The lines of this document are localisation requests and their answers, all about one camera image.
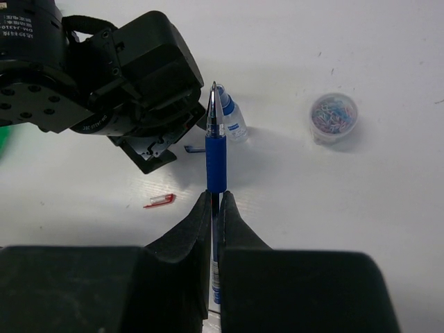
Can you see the red pen cap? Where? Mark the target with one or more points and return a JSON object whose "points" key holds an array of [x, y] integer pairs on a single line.
{"points": [[158, 201]]}

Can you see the blue pen cap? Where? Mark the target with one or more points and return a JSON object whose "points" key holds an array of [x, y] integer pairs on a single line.
{"points": [[194, 149]]}

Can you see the clear tub of paperclips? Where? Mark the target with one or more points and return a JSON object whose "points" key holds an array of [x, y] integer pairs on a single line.
{"points": [[332, 117]]}

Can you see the clear blue-capped glue bottle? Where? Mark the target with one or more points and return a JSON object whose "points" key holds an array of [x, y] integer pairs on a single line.
{"points": [[235, 125]]}

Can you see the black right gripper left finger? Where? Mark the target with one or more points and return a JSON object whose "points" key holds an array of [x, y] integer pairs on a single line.
{"points": [[161, 287]]}

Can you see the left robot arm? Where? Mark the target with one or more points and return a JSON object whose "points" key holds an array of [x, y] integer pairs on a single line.
{"points": [[37, 68]]}

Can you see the green compartment bin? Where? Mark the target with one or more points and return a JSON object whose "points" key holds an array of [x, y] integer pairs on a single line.
{"points": [[4, 137]]}

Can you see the blue gel pen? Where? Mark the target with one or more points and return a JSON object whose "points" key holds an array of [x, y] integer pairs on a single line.
{"points": [[216, 170]]}

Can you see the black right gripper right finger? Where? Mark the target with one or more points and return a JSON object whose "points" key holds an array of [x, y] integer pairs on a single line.
{"points": [[269, 290]]}

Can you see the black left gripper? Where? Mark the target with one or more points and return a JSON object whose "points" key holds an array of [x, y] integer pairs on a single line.
{"points": [[139, 81]]}

